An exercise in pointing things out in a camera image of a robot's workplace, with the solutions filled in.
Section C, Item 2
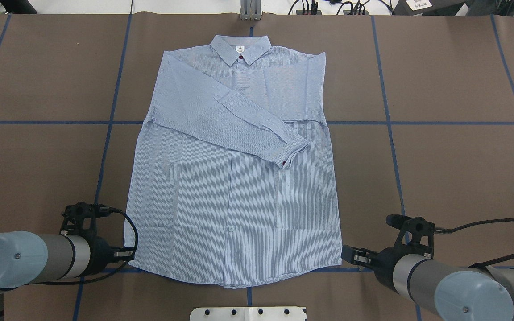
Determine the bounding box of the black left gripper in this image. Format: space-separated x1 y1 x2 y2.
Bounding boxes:
87 236 135 276

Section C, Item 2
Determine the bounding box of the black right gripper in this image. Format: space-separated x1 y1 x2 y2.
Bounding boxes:
341 245 407 290

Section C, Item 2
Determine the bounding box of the blue striped button shirt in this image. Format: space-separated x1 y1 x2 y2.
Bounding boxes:
126 35 342 288

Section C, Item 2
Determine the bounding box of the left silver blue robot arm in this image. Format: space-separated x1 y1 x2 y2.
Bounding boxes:
0 231 137 321

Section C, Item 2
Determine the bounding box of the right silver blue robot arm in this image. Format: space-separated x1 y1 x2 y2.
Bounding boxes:
341 245 514 321

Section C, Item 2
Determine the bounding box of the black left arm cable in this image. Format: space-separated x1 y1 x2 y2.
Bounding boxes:
34 207 139 286

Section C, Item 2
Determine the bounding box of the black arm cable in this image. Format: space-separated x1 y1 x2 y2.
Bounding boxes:
34 207 139 286
433 218 514 268

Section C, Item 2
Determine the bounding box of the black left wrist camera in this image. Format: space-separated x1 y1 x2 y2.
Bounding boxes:
59 202 111 239

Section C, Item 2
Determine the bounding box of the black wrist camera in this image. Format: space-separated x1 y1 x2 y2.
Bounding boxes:
386 214 436 259
59 202 111 239

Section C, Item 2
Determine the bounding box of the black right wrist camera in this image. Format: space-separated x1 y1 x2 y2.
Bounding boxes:
386 214 436 259

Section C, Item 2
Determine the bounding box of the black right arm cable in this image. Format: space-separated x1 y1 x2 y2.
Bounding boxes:
433 218 514 268

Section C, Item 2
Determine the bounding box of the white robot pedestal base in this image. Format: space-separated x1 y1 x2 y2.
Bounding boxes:
189 306 307 321

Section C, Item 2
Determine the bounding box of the aluminium frame post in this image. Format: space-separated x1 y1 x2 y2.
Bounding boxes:
240 0 262 21

